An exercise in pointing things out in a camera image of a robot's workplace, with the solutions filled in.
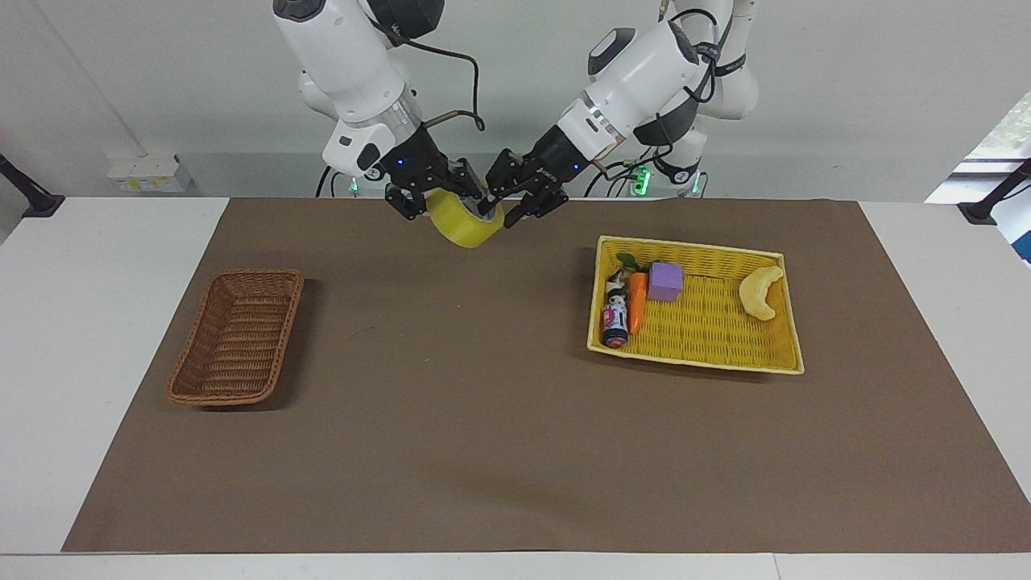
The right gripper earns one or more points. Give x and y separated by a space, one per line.
412 161

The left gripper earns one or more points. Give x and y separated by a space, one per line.
554 161

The yellow tape roll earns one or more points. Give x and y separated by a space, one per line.
465 221

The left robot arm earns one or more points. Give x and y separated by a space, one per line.
644 68

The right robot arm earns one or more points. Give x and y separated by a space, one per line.
346 56

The yellow woven basket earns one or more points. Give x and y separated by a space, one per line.
709 322

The brown wicker basket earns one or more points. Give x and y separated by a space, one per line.
240 338

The orange toy carrot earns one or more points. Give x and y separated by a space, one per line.
637 302

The small printed bottle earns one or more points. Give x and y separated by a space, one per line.
616 322

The purple block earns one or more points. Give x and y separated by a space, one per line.
665 282

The pale yellow crescent toy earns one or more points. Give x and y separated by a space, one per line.
759 294

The black stand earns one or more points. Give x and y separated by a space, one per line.
28 197
995 197

